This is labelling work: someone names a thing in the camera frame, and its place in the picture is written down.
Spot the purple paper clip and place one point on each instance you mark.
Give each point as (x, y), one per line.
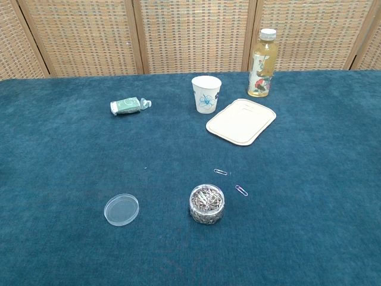
(241, 190)

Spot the silver paper clip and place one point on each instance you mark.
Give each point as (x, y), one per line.
(220, 172)

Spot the white paper cup blue flower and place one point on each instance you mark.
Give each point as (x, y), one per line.
(206, 94)

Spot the cream plastic cutting board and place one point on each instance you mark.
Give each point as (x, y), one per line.
(241, 122)

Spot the clear jar of paper clips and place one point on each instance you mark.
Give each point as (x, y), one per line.
(207, 204)

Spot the green rolled toothpaste tube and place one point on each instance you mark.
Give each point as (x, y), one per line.
(126, 106)

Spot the clear round plastic lid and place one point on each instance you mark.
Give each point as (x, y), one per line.
(121, 209)

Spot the yellow tea bottle white cap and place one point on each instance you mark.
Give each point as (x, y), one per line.
(262, 71)

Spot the blue velvet tablecloth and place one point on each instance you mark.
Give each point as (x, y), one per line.
(89, 155)

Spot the woven rattan folding screen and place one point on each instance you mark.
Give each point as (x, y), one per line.
(190, 35)

